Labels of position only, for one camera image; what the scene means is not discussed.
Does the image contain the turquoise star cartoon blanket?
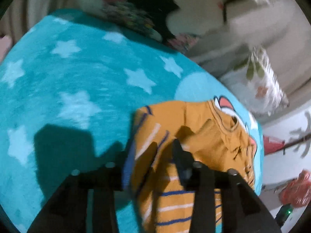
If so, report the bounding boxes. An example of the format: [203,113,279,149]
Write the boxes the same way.
[1,9,264,232]

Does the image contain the white floral pillow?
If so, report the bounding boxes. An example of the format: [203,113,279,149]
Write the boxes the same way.
[219,46,289,117]

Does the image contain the mustard striped small sweater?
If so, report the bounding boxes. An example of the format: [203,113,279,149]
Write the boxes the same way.
[123,96,257,232]

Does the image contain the cream pillow with black print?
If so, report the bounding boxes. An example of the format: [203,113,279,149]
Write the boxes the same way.
[76,0,269,53]

